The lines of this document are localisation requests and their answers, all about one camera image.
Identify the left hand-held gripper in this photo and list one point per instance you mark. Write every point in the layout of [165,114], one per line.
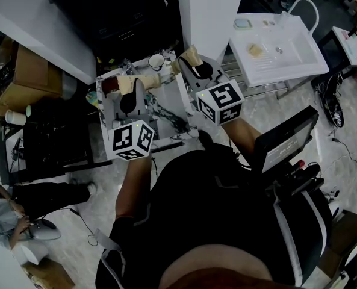
[130,140]

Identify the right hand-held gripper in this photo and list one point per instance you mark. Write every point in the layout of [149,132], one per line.
[223,101]

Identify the person's left forearm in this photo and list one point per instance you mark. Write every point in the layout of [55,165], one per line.
[134,188]

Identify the person's right forearm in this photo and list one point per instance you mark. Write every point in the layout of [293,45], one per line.
[241,137]

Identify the white paper cup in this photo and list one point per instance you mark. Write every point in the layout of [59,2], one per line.
[15,117]

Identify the dark red cloth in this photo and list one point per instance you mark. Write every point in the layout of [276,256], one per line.
[110,84]

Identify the marble pattern sink stand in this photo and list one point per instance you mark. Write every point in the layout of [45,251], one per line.
[172,113]

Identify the yellow green bottle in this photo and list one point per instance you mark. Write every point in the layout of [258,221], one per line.
[92,98]

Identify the chrome faucet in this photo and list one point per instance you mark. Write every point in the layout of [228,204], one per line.
[129,68]

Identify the yellow sponge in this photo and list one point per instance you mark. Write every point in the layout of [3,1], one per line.
[255,49]

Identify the pale soap dish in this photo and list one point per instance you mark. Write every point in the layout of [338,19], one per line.
[243,24]

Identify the person's black shoe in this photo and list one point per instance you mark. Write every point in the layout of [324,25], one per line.
[206,138]

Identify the black desk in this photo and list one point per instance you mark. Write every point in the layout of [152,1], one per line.
[54,143]

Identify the white sink table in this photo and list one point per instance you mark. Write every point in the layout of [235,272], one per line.
[286,56]

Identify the black cabinet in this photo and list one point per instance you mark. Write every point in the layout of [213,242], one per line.
[115,14]

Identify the large open cardboard box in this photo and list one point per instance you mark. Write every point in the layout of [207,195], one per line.
[30,83]

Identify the black monitor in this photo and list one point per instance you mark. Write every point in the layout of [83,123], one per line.
[283,146]

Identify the white curved faucet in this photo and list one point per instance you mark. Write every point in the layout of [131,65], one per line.
[315,14]

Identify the person's black clothing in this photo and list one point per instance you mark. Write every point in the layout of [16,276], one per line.
[214,209]

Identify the black backpack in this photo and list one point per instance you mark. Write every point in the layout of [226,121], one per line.
[334,104]

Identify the white table with black legs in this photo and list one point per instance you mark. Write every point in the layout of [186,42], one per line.
[352,47]

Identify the small cardboard box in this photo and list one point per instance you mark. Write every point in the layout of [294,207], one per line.
[48,274]

